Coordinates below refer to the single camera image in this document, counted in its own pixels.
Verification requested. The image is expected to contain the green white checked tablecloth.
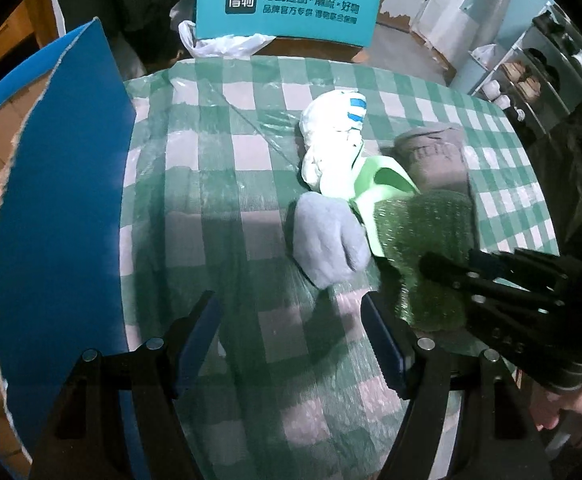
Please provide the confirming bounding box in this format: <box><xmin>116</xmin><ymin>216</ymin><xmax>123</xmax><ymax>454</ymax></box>
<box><xmin>121</xmin><ymin>55</ymin><xmax>559</xmax><ymax>480</ymax></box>

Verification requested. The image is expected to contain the white door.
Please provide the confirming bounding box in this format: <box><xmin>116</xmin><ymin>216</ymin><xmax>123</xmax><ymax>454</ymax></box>
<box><xmin>413</xmin><ymin>0</ymin><xmax>514</xmax><ymax>53</ymax></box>

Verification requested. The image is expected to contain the light blue bin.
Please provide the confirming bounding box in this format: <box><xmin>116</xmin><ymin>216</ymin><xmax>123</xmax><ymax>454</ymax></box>
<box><xmin>452</xmin><ymin>57</ymin><xmax>496</xmax><ymax>96</ymax></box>

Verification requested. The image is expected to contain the dark clothes pile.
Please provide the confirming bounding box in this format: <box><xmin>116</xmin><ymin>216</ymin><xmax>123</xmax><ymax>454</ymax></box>
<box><xmin>53</xmin><ymin>0</ymin><xmax>202</xmax><ymax>71</ymax></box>

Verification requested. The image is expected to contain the white shoe rack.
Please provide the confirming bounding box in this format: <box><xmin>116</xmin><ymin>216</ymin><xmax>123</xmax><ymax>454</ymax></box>
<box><xmin>471</xmin><ymin>2</ymin><xmax>582</xmax><ymax>131</ymax></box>

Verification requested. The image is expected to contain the person's right hand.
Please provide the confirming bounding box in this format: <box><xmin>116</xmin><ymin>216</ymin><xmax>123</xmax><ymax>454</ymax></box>
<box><xmin>530</xmin><ymin>385</ymin><xmax>582</xmax><ymax>433</ymax></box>

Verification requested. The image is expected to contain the grey brown cloth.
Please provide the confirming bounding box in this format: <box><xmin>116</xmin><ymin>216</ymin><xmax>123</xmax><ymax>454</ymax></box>
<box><xmin>395</xmin><ymin>127</ymin><xmax>472</xmax><ymax>196</ymax></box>

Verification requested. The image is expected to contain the dark green knitted cloth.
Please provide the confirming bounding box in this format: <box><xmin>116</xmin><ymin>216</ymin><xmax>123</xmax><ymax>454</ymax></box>
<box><xmin>373</xmin><ymin>189</ymin><xmax>479</xmax><ymax>332</ymax></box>

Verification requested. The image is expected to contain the grey soft cloth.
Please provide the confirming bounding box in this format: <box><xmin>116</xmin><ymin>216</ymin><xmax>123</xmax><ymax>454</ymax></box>
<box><xmin>285</xmin><ymin>194</ymin><xmax>372</xmax><ymax>290</ymax></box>

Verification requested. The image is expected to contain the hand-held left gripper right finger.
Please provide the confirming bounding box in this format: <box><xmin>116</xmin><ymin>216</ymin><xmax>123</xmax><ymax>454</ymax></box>
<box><xmin>361</xmin><ymin>291</ymin><xmax>554</xmax><ymax>480</ymax></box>

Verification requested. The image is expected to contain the wooden furniture frame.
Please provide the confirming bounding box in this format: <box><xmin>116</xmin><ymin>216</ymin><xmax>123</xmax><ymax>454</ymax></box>
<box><xmin>0</xmin><ymin>2</ymin><xmax>39</xmax><ymax>63</ymax></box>

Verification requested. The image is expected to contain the row of shoes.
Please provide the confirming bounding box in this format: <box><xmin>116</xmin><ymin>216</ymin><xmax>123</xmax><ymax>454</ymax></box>
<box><xmin>483</xmin><ymin>7</ymin><xmax>582</xmax><ymax>121</ymax></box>

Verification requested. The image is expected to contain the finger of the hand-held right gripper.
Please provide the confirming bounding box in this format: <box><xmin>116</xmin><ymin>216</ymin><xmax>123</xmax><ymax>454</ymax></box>
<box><xmin>468</xmin><ymin>247</ymin><xmax>582</xmax><ymax>286</ymax></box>
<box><xmin>419</xmin><ymin>251</ymin><xmax>566</xmax><ymax>311</ymax></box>

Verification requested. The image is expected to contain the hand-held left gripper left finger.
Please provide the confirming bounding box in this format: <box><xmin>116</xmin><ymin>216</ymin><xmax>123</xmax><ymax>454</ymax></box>
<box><xmin>30</xmin><ymin>290</ymin><xmax>224</xmax><ymax>480</ymax></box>

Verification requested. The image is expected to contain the cardboard box with teal flap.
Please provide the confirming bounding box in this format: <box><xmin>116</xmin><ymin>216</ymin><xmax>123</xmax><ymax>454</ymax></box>
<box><xmin>193</xmin><ymin>0</ymin><xmax>382</xmax><ymax>66</ymax></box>

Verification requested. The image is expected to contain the small white plastic bag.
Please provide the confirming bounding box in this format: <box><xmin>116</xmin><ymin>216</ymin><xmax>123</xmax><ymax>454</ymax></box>
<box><xmin>472</xmin><ymin>44</ymin><xmax>499</xmax><ymax>68</ymax></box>

